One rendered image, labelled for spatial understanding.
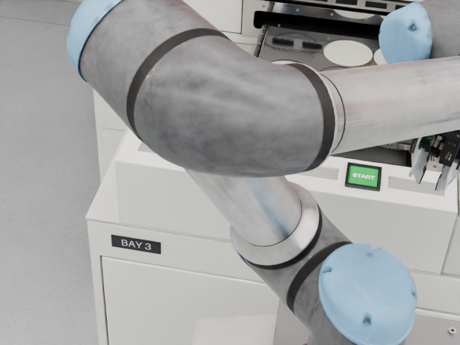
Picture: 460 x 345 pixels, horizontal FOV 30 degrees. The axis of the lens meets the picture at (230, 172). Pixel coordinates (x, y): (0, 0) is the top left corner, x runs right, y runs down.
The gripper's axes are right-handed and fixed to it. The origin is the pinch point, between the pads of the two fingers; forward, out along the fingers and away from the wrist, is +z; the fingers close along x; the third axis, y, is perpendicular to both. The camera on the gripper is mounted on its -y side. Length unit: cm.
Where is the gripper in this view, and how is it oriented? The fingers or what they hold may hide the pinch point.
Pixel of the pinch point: (431, 176)
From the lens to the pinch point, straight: 131.3
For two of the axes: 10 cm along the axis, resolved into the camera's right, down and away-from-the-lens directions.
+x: 9.0, 3.6, -2.6
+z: -0.9, 7.3, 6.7
